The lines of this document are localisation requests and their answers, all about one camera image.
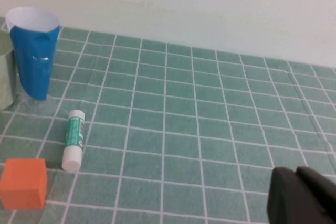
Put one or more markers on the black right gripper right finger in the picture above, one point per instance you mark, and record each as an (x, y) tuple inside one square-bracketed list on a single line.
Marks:
[(321, 190)]

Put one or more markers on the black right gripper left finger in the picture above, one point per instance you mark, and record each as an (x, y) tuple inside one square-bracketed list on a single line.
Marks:
[(288, 203)]

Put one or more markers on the pale green plastic cup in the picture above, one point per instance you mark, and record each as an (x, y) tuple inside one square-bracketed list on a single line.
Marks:
[(5, 77)]

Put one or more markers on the green checkered tablecloth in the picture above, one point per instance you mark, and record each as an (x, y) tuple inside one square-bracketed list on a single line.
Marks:
[(183, 103)]

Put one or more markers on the green white glue stick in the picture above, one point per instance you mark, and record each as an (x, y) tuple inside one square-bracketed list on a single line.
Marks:
[(74, 140)]

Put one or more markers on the orange foam cube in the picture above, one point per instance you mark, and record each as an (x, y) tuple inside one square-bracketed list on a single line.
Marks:
[(22, 184)]

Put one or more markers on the blue paper cone cup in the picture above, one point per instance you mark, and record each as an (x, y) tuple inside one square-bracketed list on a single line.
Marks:
[(32, 58)]

